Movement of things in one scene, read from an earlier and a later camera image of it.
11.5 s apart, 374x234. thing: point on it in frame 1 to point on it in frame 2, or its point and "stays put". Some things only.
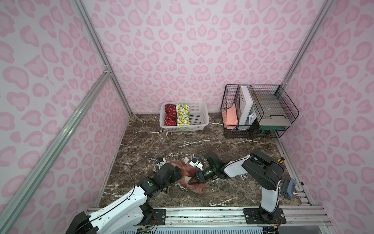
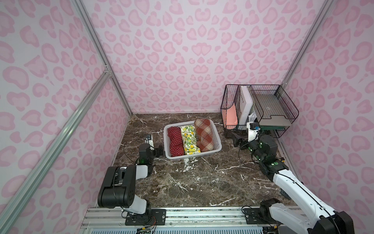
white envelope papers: [252, 118] stays put
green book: [263, 127] stays put
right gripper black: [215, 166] to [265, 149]
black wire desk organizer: [259, 111] stays put
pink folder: [232, 119] stays put
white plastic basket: [198, 116] to [217, 143]
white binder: [246, 104] stays put
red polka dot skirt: [171, 118] to [177, 147]
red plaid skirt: [187, 170] to [204, 134]
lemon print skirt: [182, 111] to [189, 134]
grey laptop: [273, 113] stays put
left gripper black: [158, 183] to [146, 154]
